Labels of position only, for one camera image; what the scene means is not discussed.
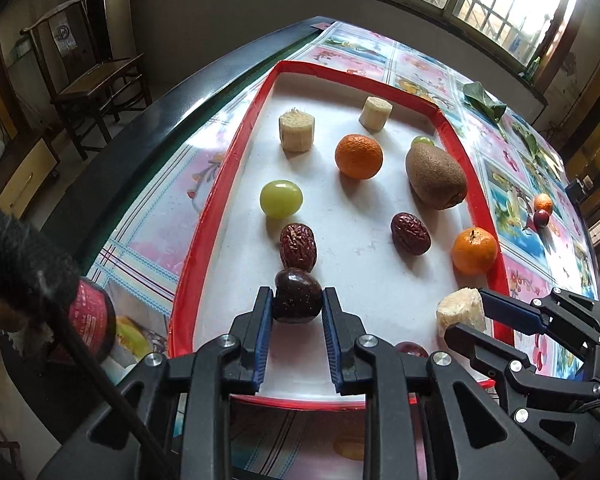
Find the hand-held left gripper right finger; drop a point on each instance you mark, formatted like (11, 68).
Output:
(332, 342)

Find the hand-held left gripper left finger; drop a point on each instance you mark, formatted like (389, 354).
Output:
(262, 342)

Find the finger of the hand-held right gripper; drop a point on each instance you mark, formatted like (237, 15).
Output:
(480, 347)
(510, 307)

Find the white peeled sugarcane piece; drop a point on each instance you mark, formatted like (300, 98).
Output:
(460, 312)

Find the dark red cherry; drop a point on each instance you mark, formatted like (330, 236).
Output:
(297, 295)
(411, 349)
(541, 218)

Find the red rimmed white tray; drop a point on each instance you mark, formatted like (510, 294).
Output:
(360, 280)

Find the dried red date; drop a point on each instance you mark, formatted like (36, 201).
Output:
(297, 246)
(410, 234)

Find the green grape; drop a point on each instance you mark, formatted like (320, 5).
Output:
(422, 140)
(280, 199)

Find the brown kiwi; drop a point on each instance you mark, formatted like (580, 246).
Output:
(436, 176)

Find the orange mandarin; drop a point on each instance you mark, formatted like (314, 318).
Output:
(358, 156)
(543, 202)
(474, 250)

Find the tan sugarcane piece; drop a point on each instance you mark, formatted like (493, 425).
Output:
(296, 131)

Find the banana piece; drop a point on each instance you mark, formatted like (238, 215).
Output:
(375, 112)

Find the small black box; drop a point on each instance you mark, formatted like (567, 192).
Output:
(577, 189)

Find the small green leaf sprig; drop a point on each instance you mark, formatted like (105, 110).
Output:
(530, 145)

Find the red round tin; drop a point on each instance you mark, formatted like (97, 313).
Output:
(92, 320)

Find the large green leaf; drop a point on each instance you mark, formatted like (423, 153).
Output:
(485, 102)

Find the green bottle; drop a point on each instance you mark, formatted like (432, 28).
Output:
(535, 65)

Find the yellow wooden drawer cabinet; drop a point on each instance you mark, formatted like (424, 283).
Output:
(27, 180)

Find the dark wooden chair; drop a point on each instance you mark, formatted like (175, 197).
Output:
(100, 80)

